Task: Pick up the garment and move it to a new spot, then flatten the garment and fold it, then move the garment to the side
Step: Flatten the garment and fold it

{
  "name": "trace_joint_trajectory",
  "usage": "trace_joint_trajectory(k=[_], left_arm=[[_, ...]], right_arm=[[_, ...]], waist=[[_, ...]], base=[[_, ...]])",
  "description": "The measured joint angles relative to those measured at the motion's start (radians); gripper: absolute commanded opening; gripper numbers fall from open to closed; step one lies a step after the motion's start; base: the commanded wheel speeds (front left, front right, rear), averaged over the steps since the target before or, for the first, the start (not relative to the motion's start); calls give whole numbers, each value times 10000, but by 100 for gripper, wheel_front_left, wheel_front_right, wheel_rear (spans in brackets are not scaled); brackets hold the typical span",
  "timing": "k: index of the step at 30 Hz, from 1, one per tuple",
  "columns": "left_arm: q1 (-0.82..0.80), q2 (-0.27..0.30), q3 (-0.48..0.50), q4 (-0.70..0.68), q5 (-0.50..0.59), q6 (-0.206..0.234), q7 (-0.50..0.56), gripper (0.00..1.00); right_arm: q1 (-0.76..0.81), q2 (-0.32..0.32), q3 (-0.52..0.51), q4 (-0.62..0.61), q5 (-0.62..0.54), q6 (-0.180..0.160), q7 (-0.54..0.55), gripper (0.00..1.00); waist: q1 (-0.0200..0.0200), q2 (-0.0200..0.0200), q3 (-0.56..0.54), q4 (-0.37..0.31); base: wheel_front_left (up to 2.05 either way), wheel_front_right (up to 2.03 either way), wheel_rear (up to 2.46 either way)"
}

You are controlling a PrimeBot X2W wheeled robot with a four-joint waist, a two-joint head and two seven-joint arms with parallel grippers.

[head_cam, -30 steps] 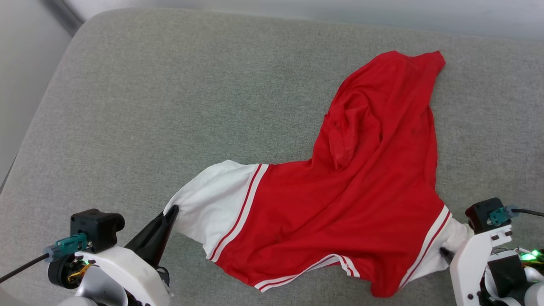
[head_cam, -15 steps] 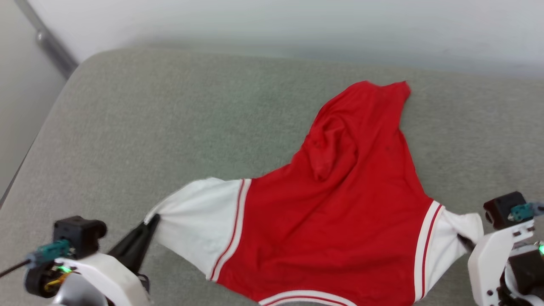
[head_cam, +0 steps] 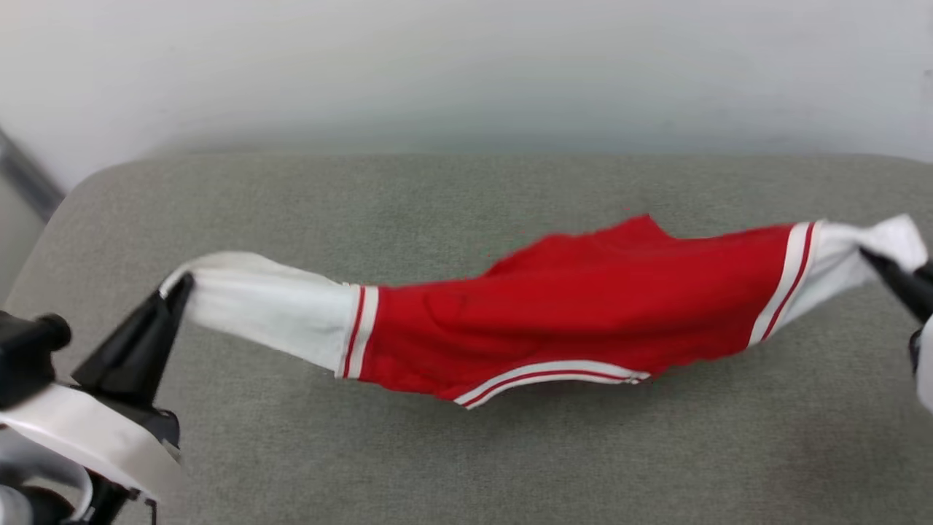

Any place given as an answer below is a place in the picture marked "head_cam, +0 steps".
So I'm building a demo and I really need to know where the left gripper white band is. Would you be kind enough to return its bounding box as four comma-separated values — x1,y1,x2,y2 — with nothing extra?
0,272,195,502

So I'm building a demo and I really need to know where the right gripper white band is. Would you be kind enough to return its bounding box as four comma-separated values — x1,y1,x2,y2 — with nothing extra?
860,248,933,416

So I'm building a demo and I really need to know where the red and white jersey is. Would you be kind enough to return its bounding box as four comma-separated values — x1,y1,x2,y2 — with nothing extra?
159,214,930,409

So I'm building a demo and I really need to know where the grey fabric sofa cushion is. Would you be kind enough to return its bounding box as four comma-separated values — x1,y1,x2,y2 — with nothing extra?
0,152,933,525

